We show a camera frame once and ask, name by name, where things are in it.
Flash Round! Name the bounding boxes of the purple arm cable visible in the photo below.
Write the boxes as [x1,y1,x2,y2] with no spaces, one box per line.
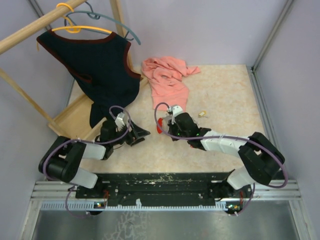
[42,105,132,219]
[154,102,289,216]

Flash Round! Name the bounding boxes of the pink cloth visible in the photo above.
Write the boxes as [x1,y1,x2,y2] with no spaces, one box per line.
[141,56,201,110]

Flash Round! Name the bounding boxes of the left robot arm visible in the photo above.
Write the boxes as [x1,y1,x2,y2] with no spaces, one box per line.
[38,117,151,199]

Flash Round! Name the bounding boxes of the yellow clothes hanger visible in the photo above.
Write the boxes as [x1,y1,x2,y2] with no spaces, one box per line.
[36,2,113,52]

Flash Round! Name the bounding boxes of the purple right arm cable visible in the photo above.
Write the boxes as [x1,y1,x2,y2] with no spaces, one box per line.
[154,102,289,216]

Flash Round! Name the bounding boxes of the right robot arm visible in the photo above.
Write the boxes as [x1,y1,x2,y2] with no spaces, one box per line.
[166,112,285,199]

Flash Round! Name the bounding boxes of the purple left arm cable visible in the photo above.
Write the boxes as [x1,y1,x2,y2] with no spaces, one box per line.
[42,105,132,219]

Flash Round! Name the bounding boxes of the grey-blue clothes hanger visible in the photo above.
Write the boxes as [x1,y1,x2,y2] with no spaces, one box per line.
[64,0,141,45]

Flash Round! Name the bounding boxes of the wooden clothes rack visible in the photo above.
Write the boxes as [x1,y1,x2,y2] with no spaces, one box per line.
[0,0,149,151]

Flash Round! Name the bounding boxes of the dark navy vest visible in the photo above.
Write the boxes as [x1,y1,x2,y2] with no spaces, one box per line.
[36,30,141,128]

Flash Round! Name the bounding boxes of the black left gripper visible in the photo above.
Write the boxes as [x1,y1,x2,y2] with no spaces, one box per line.
[110,119,151,147]

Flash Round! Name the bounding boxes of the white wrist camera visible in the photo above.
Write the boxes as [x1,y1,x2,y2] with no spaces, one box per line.
[114,112,127,131]
[167,105,184,118]

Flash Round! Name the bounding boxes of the yellow key tag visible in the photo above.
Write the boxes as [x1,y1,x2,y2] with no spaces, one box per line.
[198,111,208,118]

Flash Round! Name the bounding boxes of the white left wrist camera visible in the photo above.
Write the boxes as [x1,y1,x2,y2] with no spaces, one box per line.
[114,112,127,131]

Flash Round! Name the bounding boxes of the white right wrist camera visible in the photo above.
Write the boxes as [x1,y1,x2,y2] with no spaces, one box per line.
[167,105,184,118]

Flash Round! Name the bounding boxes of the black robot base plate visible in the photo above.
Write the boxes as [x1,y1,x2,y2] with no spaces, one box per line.
[75,172,252,207]

